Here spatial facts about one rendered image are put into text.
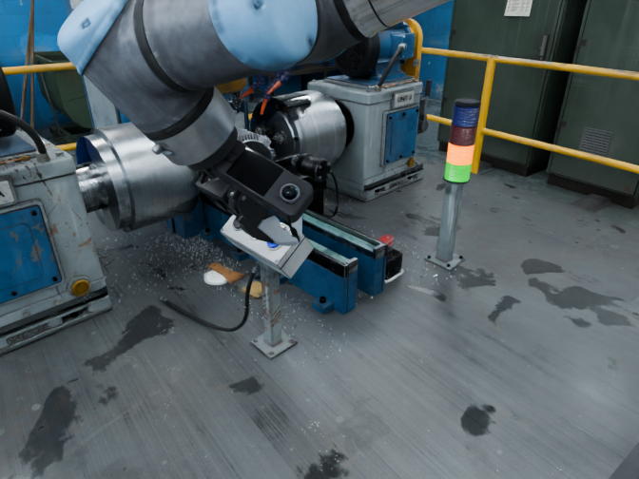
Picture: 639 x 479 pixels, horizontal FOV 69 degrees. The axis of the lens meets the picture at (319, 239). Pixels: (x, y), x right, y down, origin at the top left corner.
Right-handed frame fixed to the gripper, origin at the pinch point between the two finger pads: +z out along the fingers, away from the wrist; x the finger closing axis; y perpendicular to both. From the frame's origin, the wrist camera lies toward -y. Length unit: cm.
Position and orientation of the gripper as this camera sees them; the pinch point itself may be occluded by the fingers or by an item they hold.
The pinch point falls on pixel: (298, 239)
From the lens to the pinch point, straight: 66.3
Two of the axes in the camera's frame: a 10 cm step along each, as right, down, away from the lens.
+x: -5.9, 7.8, -2.2
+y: -6.9, -3.4, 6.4
